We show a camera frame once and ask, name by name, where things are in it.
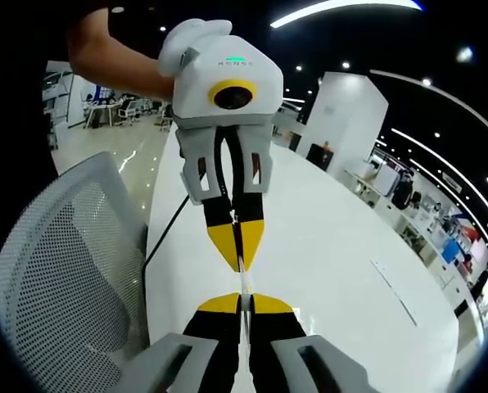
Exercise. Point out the long white counter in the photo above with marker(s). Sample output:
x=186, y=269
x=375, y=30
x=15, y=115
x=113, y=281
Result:
x=432, y=256

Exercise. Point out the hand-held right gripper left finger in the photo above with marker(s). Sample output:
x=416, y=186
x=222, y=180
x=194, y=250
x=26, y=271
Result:
x=211, y=352

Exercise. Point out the grey mesh office chair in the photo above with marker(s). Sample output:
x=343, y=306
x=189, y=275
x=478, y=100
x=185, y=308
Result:
x=64, y=266

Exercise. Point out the clear food packaging bag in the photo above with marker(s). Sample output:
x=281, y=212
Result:
x=245, y=282

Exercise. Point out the black cabinet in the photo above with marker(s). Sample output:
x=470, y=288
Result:
x=319, y=157

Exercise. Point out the white appliance box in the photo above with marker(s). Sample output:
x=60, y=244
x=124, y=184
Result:
x=381, y=178

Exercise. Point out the white office chair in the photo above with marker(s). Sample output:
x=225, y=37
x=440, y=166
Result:
x=128, y=110

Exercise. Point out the blue storage box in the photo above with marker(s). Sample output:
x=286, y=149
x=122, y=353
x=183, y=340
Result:
x=450, y=251

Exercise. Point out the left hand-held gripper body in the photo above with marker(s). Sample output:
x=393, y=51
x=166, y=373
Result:
x=236, y=61

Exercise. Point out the white office desk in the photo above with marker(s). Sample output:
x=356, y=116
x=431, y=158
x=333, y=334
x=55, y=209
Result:
x=102, y=108

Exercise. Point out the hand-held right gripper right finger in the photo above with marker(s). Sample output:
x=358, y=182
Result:
x=281, y=352

